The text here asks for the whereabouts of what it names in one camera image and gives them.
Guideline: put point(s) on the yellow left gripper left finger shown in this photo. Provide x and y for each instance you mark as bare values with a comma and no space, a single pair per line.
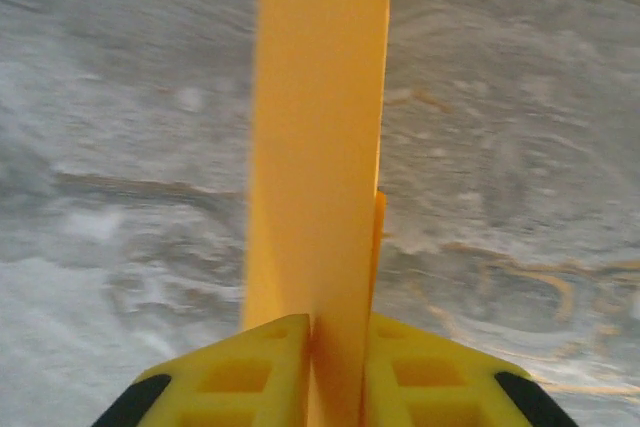
240,387

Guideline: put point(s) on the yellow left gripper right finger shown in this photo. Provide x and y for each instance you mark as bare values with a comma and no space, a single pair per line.
440,387

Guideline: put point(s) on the orange paper sheet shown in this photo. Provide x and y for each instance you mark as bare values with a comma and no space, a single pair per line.
315,147

